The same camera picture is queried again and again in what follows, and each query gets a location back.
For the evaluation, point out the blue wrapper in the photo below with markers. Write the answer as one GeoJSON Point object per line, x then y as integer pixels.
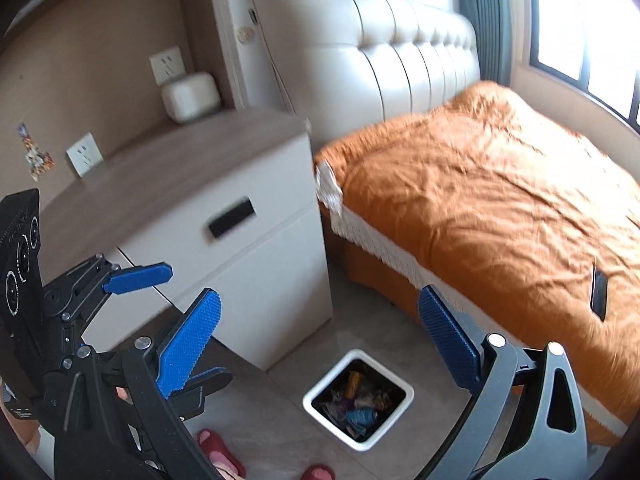
{"type": "Point", "coordinates": [360, 420]}

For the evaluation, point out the white square trash bin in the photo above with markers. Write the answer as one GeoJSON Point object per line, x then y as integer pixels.
{"type": "Point", "coordinates": [380, 388]}

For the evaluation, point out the red slipper left foot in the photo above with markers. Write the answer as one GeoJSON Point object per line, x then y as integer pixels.
{"type": "Point", "coordinates": [220, 456]}

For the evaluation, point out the orange bed cover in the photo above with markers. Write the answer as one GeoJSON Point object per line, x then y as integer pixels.
{"type": "Point", "coordinates": [513, 211]}

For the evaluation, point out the right white wall socket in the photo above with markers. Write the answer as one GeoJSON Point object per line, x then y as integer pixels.
{"type": "Point", "coordinates": [167, 65]}

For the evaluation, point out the white drawer cabinet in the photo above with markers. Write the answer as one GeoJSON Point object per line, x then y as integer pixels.
{"type": "Point", "coordinates": [253, 235]}

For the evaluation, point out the white wall socket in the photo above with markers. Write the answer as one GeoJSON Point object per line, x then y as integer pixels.
{"type": "Point", "coordinates": [84, 155]}
{"type": "Point", "coordinates": [167, 65]}

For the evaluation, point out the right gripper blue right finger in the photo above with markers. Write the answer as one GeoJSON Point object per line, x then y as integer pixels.
{"type": "Point", "coordinates": [454, 345]}

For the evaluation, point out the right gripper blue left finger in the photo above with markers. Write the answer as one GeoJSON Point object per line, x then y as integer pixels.
{"type": "Point", "coordinates": [183, 346]}

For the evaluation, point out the red slipper foot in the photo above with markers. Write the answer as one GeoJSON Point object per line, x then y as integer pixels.
{"type": "Point", "coordinates": [318, 472]}
{"type": "Point", "coordinates": [220, 456]}

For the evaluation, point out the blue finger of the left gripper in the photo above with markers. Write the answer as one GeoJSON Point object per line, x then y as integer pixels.
{"type": "Point", "coordinates": [191, 398]}
{"type": "Point", "coordinates": [122, 281]}

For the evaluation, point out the black phone on bed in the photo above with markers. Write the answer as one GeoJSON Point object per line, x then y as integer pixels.
{"type": "Point", "coordinates": [599, 293]}

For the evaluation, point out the left white wall socket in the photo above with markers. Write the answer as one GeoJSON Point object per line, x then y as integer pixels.
{"type": "Point", "coordinates": [84, 155]}

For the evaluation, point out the white toaster-like box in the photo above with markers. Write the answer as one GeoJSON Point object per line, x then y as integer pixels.
{"type": "Point", "coordinates": [191, 97]}

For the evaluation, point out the red slipper right foot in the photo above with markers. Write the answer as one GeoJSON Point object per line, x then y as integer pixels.
{"type": "Point", "coordinates": [318, 472]}

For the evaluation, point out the person's left hand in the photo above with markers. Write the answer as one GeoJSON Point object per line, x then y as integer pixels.
{"type": "Point", "coordinates": [27, 430]}

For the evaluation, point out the cream padded headboard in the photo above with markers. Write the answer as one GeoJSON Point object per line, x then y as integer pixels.
{"type": "Point", "coordinates": [347, 64]}

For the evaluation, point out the cartoon stickers on wall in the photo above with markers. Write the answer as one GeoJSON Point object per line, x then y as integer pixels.
{"type": "Point", "coordinates": [39, 161]}

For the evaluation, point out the teal curtain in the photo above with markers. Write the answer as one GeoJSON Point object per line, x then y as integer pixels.
{"type": "Point", "coordinates": [491, 20]}

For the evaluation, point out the dark framed window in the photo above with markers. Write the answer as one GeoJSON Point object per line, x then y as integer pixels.
{"type": "Point", "coordinates": [592, 45]}

